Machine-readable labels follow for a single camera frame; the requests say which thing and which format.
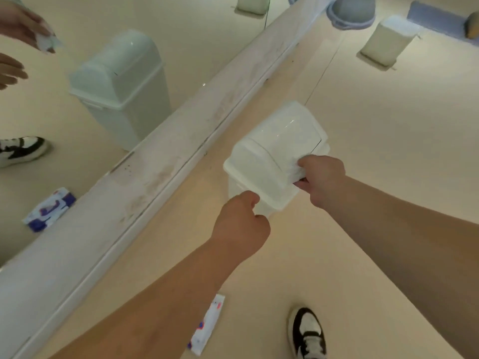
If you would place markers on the person's left hand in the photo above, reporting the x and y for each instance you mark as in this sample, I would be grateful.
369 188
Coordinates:
235 224

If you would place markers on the person's right hand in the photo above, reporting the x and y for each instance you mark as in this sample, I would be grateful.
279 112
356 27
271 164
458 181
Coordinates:
324 181

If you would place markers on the person's left thumb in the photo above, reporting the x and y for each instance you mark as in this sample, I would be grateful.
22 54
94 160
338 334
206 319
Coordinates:
250 199

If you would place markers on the person's right fingers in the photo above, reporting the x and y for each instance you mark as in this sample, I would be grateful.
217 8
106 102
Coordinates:
302 173

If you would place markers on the white tissue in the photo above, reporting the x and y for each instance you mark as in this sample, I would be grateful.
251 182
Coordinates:
298 171

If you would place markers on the white swing-lid trash bin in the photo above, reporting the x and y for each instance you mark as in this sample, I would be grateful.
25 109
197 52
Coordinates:
273 156

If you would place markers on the person's right forearm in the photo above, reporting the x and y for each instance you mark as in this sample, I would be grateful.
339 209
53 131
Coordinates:
411 242

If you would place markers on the person's left forearm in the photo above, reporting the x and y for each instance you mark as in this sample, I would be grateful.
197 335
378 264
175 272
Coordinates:
149 310

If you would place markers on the white mirror base ledge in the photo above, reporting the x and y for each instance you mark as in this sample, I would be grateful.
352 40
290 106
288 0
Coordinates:
149 183

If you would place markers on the white and purple tissue packet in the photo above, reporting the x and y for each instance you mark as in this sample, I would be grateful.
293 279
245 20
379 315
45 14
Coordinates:
207 325

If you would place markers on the black and white sneaker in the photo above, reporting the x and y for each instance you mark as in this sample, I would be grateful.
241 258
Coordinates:
307 334

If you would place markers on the beige swing-lid trash bin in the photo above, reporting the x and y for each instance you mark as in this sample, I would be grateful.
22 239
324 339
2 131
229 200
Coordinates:
389 41

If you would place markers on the grey-blue round bin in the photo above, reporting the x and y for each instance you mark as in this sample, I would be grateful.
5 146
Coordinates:
351 11

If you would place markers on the purple floor mat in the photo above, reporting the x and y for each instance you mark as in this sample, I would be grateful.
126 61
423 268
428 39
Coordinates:
438 18

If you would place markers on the brown object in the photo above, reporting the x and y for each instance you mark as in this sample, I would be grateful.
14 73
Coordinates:
472 25

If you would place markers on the wall mirror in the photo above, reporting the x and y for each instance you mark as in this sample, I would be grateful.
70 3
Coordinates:
112 89

